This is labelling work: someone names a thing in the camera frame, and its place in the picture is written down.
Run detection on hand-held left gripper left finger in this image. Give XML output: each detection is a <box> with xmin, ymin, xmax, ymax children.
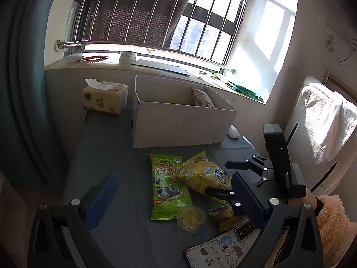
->
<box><xmin>28</xmin><ymin>172</ymin><xmax>120</xmax><ymax>268</ymax></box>

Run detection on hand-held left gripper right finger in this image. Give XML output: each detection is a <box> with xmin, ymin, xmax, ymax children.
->
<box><xmin>231</xmin><ymin>172</ymin><xmax>324</xmax><ymax>268</ymax></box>

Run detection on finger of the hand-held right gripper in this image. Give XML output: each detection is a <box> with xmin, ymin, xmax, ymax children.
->
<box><xmin>225</xmin><ymin>156</ymin><xmax>275</xmax><ymax>177</ymax></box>
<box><xmin>205</xmin><ymin>186</ymin><xmax>244</xmax><ymax>217</ymax></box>

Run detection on yellow cartoon chips packet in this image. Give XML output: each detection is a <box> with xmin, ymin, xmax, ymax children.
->
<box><xmin>173</xmin><ymin>151</ymin><xmax>234</xmax><ymax>196</ymax></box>

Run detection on yellow-green snack packet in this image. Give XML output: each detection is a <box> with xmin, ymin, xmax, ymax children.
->
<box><xmin>208</xmin><ymin>205</ymin><xmax>246</xmax><ymax>232</ymax></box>

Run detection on clear jelly cup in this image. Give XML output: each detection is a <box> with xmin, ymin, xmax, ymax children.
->
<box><xmin>177</xmin><ymin>205</ymin><xmax>206</xmax><ymax>231</ymax></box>

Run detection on green seaweed snack packet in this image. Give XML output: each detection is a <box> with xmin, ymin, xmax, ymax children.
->
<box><xmin>149</xmin><ymin>153</ymin><xmax>193</xmax><ymax>222</ymax></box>

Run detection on white cardboard box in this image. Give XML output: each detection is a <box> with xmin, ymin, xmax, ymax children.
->
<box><xmin>132</xmin><ymin>74</ymin><xmax>238</xmax><ymax>149</ymax></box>

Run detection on white and brown snack packet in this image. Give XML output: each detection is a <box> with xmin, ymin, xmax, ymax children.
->
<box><xmin>191</xmin><ymin>87</ymin><xmax>215</xmax><ymax>109</ymax></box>

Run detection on person's right forearm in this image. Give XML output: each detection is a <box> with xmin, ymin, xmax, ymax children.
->
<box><xmin>304</xmin><ymin>188</ymin><xmax>357</xmax><ymax>260</ymax></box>

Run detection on white chair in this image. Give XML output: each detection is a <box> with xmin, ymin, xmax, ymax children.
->
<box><xmin>284</xmin><ymin>75</ymin><xmax>357</xmax><ymax>197</ymax></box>

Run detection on phone with cartoon case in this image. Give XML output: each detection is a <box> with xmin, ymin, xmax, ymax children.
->
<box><xmin>185</xmin><ymin>219</ymin><xmax>290</xmax><ymax>268</ymax></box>

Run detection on white towel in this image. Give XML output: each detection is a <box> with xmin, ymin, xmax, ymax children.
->
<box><xmin>303</xmin><ymin>83</ymin><xmax>357</xmax><ymax>162</ymax></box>

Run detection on green plastic bag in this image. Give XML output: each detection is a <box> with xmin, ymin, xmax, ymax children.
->
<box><xmin>210</xmin><ymin>71</ymin><xmax>265</xmax><ymax>102</ymax></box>

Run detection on beige tissue pack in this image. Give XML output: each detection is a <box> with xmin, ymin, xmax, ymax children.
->
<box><xmin>82</xmin><ymin>79</ymin><xmax>129</xmax><ymax>116</ymax></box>

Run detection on grey flat board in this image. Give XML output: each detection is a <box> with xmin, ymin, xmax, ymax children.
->
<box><xmin>131</xmin><ymin>59</ymin><xmax>191</xmax><ymax>76</ymax></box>

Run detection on teal curtain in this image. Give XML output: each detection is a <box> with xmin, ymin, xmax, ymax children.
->
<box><xmin>0</xmin><ymin>0</ymin><xmax>67</xmax><ymax>190</ymax></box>

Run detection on white tape roll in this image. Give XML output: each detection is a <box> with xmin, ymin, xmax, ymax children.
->
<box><xmin>120</xmin><ymin>51</ymin><xmax>137</xmax><ymax>65</ymax></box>

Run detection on metal window grille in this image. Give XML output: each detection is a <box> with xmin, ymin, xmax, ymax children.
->
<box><xmin>65</xmin><ymin>0</ymin><xmax>251</xmax><ymax>62</ymax></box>

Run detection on wooden picture frame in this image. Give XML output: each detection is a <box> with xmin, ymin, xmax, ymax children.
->
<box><xmin>324</xmin><ymin>73</ymin><xmax>357</xmax><ymax>101</ymax></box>

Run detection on wall cable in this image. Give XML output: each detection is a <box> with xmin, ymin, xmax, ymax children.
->
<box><xmin>325</xmin><ymin>19</ymin><xmax>357</xmax><ymax>66</ymax></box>

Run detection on red-handled pliers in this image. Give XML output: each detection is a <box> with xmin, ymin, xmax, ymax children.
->
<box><xmin>74</xmin><ymin>55</ymin><xmax>110</xmax><ymax>63</ymax></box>

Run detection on metal window rail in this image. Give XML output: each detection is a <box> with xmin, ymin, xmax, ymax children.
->
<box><xmin>54</xmin><ymin>40</ymin><xmax>237</xmax><ymax>74</ymax></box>

